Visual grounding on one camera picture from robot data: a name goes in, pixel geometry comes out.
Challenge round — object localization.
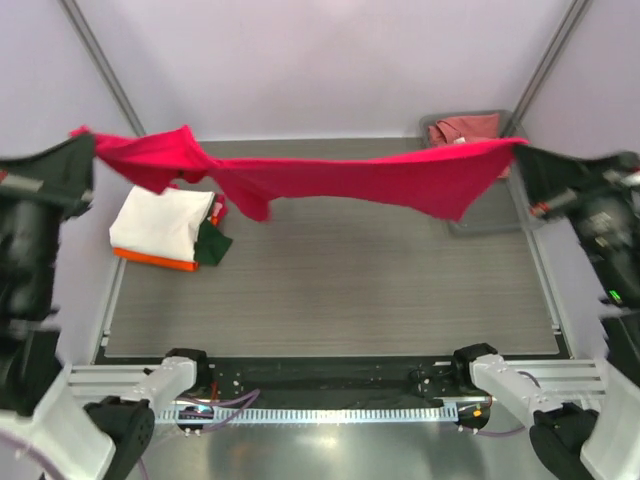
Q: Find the right aluminium corner post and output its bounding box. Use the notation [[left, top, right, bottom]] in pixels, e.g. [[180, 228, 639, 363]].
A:
[[501, 0, 593, 137]]

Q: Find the folded dark green t-shirt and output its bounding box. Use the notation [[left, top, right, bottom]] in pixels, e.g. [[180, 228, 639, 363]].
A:
[[194, 221, 233, 266]]

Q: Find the slotted cable duct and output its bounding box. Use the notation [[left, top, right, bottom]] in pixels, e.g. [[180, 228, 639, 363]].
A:
[[156, 403, 458, 426]]

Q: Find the aluminium corner post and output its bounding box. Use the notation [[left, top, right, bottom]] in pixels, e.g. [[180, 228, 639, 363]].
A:
[[501, 0, 593, 137], [57, 0, 147, 136]]

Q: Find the left aluminium corner post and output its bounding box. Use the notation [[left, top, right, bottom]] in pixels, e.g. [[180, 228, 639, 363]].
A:
[[57, 0, 147, 136]]

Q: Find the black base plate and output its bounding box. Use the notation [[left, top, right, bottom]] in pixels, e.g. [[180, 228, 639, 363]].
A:
[[187, 356, 487, 410]]

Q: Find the salmon pink t-shirt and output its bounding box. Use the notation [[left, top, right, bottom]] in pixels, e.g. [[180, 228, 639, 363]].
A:
[[425, 113, 511, 180]]

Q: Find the grey plastic tray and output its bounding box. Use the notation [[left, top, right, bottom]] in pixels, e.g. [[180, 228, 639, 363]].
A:
[[419, 110, 542, 236]]

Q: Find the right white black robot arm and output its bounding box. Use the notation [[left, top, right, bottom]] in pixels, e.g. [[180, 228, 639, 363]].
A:
[[450, 145, 639, 479]]

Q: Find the red t-shirt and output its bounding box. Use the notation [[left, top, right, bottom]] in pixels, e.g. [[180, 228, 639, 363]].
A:
[[92, 126, 525, 222]]

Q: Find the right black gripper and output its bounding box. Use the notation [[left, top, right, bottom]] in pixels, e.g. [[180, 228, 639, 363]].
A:
[[509, 139, 640, 297]]

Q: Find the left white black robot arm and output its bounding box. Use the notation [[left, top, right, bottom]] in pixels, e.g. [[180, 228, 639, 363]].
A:
[[1, 133, 213, 479]]

